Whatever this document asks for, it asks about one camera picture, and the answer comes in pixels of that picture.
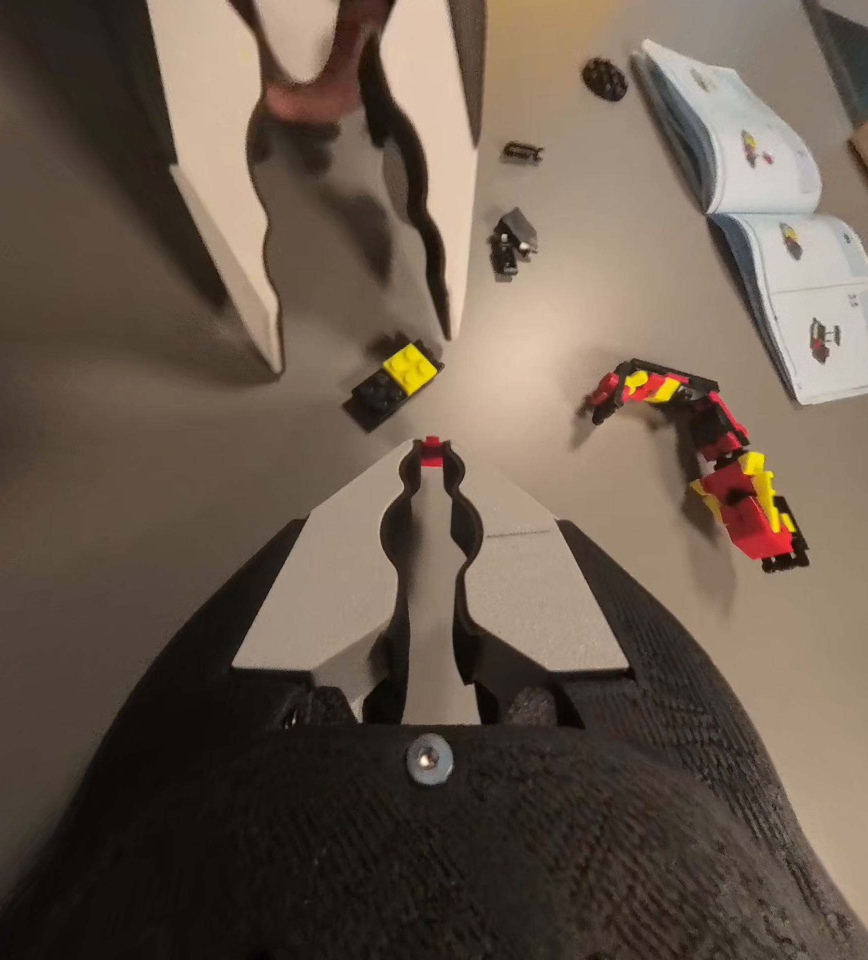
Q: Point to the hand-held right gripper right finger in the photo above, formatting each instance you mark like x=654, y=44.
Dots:
x=539, y=600

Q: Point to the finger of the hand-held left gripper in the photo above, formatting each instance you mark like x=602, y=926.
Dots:
x=445, y=112
x=209, y=112

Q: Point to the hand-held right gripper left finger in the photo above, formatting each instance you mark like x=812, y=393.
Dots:
x=321, y=600

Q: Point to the small red brick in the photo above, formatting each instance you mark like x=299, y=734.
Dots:
x=431, y=454

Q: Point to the black brick block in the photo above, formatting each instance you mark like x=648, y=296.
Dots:
x=374, y=397

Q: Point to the red yellow black brick model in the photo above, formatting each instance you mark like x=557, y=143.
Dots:
x=741, y=510

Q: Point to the yellow brick plate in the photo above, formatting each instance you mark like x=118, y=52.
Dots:
x=419, y=375

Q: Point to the person's left hand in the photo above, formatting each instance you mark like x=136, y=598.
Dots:
x=306, y=94

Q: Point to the black clip brick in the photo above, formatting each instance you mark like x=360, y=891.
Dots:
x=522, y=152

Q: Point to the small dark clip brick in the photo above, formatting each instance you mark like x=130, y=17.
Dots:
x=503, y=262

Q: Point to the black round studded disc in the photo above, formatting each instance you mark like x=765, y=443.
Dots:
x=604, y=79

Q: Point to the open instruction booklet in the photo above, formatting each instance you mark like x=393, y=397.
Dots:
x=741, y=135

